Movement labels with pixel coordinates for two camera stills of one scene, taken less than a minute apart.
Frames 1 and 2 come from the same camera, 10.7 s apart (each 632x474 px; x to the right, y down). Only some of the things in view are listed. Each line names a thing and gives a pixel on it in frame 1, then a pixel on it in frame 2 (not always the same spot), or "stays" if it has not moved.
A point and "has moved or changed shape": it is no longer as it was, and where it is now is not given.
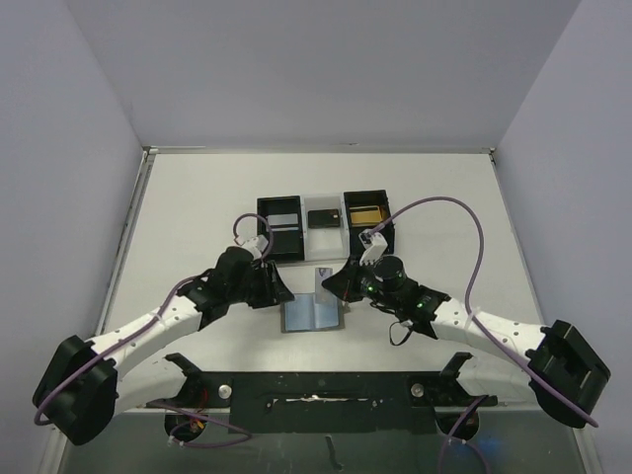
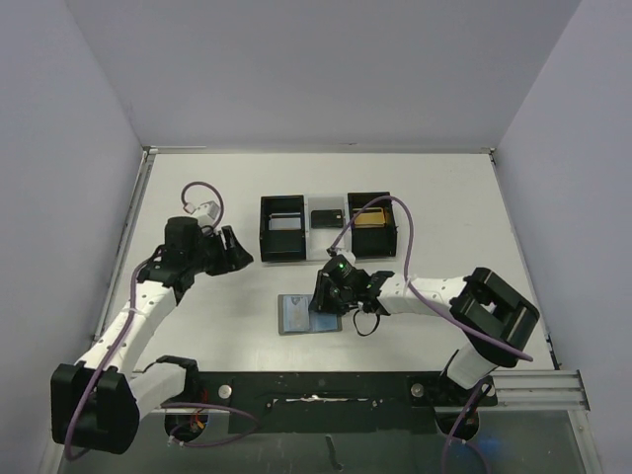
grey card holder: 313,312 stays
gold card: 364,216 stays
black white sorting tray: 321,227 stays
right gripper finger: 346,283 → 322,291
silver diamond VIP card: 322,295 has moved or changed shape
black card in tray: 324,218 stays
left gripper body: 258,288 → 204,257
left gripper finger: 281,293 → 231,256
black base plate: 324,402 stays
